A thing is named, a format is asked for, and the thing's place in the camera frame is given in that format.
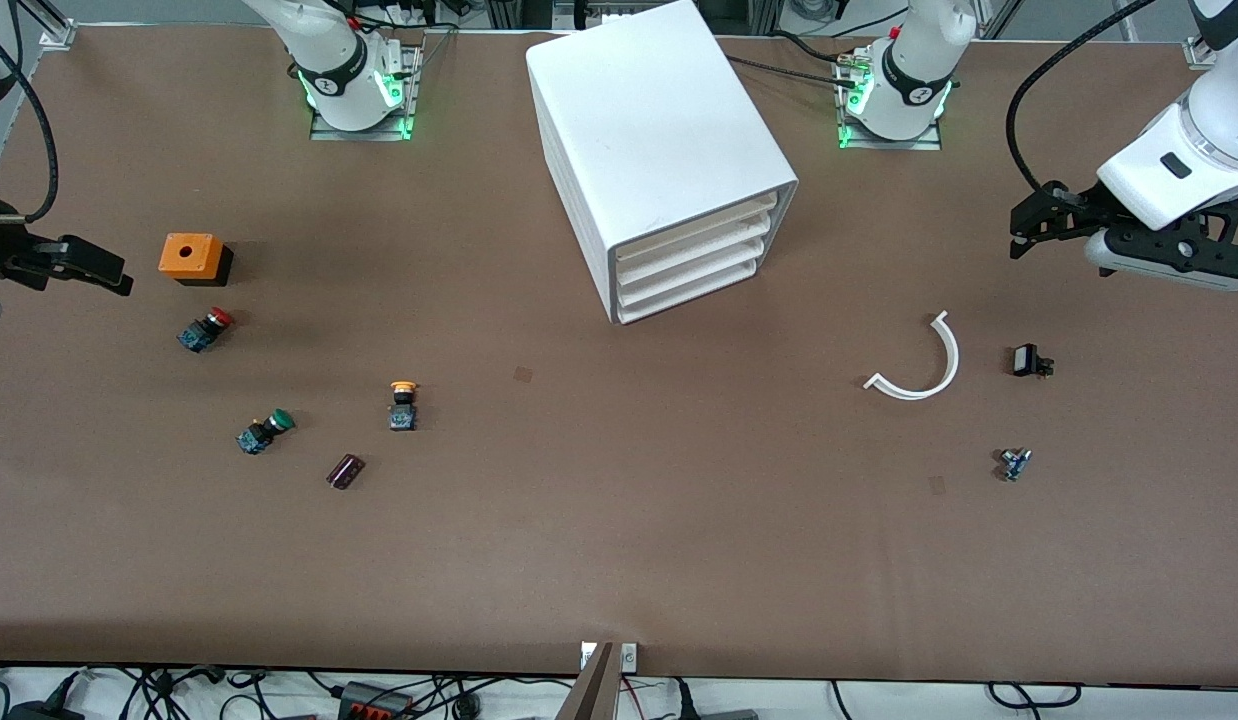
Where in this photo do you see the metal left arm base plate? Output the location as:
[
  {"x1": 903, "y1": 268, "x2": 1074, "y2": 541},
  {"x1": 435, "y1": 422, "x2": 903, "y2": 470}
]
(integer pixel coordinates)
[{"x1": 837, "y1": 55, "x2": 945, "y2": 152}]

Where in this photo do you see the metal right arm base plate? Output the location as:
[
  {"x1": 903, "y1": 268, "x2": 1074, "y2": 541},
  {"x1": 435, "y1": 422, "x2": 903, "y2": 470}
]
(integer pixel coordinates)
[{"x1": 309, "y1": 45, "x2": 422, "y2": 142}]

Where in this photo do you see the green push button switch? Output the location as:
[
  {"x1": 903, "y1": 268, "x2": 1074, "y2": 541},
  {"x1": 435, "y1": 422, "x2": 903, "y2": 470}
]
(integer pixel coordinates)
[{"x1": 236, "y1": 408, "x2": 296, "y2": 456}]

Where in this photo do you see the black looped floor cable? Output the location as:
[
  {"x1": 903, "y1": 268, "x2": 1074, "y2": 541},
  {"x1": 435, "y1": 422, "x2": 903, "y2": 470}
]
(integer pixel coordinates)
[{"x1": 987, "y1": 682, "x2": 1083, "y2": 710}]

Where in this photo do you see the red push button switch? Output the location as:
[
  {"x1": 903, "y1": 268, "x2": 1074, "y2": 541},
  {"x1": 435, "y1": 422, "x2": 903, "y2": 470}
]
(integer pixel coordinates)
[{"x1": 176, "y1": 307, "x2": 235, "y2": 354}]

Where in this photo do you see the brown wooden post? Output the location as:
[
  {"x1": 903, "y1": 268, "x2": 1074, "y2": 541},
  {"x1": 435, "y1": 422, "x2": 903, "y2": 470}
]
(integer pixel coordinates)
[{"x1": 557, "y1": 642, "x2": 620, "y2": 720}]

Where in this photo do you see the white curved plastic strip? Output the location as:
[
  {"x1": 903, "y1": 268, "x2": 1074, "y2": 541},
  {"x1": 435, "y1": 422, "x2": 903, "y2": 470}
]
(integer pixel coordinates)
[{"x1": 864, "y1": 310, "x2": 961, "y2": 401}]

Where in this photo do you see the black red power strip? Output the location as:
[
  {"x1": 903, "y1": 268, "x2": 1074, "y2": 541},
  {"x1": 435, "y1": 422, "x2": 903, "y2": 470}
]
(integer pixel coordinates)
[{"x1": 339, "y1": 682, "x2": 416, "y2": 720}]

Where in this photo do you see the white opening cabinet drawer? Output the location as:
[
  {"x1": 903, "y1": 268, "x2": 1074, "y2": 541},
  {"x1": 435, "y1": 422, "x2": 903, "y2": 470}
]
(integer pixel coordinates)
[{"x1": 615, "y1": 194, "x2": 779, "y2": 266}]

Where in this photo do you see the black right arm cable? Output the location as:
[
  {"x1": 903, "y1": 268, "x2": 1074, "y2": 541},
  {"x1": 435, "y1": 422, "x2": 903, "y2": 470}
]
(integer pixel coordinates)
[{"x1": 0, "y1": 20, "x2": 59, "y2": 224}]

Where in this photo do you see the orange button enclosure box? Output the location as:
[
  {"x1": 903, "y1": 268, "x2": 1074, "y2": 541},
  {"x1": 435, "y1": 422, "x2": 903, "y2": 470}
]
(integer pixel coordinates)
[{"x1": 158, "y1": 233, "x2": 234, "y2": 288}]

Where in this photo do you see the black base power cable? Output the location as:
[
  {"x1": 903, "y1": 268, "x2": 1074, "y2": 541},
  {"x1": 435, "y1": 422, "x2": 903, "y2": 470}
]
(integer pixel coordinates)
[{"x1": 724, "y1": 30, "x2": 872, "y2": 93}]

